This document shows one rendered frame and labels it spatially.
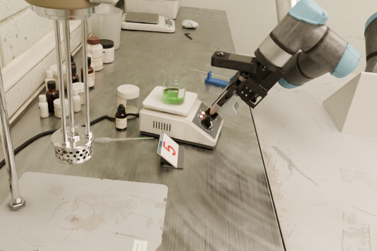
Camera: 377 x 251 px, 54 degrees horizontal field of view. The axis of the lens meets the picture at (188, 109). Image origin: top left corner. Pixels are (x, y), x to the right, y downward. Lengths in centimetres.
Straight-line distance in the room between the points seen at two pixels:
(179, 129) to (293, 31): 35
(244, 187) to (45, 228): 40
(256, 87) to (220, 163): 20
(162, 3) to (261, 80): 120
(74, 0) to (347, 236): 63
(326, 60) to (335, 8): 167
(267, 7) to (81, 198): 191
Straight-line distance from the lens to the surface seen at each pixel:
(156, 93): 97
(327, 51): 86
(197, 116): 93
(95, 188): 78
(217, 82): 128
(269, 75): 89
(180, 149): 90
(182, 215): 73
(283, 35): 85
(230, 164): 88
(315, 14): 84
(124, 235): 68
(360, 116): 113
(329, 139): 109
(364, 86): 109
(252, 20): 243
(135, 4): 205
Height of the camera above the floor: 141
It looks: 28 degrees down
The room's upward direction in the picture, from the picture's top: 6 degrees clockwise
